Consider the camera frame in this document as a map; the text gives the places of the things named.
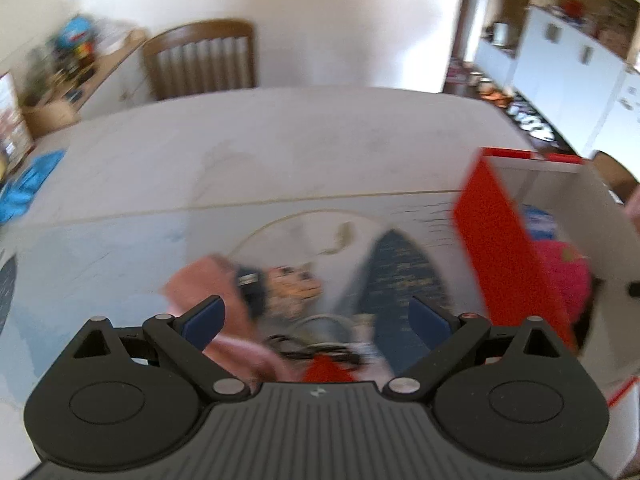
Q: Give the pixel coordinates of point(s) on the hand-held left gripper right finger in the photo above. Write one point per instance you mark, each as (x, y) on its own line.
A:
(427, 319)

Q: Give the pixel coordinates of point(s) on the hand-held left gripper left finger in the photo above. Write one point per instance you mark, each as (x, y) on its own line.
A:
(205, 321)

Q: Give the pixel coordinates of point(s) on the pink cloth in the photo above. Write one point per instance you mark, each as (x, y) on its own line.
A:
(215, 280)

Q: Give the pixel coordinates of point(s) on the brown leopard scrunchie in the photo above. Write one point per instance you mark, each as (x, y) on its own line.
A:
(295, 287)

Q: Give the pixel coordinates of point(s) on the red and white cardboard box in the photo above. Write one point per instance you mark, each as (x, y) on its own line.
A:
(500, 240)

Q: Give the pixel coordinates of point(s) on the pink toy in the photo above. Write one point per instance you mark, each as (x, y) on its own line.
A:
(565, 275)

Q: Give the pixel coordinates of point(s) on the blue printed packet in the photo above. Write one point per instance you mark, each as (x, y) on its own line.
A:
(539, 222)

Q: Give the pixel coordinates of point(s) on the row of dark shoes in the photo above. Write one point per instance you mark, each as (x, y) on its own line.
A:
(530, 120)

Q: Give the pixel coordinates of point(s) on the blue cloth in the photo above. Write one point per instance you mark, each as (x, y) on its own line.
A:
(25, 185)

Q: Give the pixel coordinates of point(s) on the orange slippers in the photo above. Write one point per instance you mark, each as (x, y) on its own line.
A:
(487, 91)

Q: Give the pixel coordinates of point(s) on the patterned doormat rug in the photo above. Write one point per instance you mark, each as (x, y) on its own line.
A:
(459, 77)

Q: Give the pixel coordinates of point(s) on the small wooden box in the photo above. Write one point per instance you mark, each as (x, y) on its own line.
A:
(50, 115)

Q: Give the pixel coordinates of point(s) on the wooden sideboard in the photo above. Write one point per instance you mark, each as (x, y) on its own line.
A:
(112, 80)

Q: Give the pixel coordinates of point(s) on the red and white desk calendar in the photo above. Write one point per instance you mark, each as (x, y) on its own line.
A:
(12, 120)

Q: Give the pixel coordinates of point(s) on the white hallway cabinet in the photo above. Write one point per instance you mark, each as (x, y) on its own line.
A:
(560, 70)

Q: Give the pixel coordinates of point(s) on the wooden slat-back chair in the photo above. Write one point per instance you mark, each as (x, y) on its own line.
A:
(200, 35)

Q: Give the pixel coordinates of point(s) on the white plastic bag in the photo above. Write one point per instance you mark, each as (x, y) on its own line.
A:
(114, 35)

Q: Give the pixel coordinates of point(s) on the blue plastic bag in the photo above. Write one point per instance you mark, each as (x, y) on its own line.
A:
(75, 30)

